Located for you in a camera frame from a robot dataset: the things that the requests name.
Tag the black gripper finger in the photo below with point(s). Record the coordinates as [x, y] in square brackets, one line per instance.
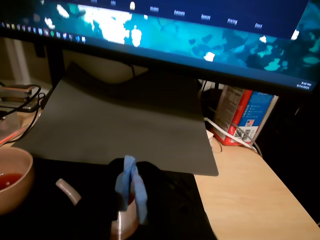
[100, 200]
[175, 215]

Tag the translucent pink kettle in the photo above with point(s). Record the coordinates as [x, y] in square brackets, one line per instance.
[125, 225]

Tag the beige speckled ceramic cup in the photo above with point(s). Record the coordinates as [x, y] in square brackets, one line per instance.
[22, 195]

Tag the red tea liquid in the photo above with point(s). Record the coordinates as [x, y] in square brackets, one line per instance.
[10, 180]

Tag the grey silicone backdrop mat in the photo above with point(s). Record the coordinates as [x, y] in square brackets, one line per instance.
[125, 125]

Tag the red white blue carton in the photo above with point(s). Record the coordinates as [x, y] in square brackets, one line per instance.
[252, 117]

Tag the silver metal device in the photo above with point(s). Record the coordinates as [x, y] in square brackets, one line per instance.
[15, 96]

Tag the computer monitor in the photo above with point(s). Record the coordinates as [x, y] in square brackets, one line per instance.
[175, 37]

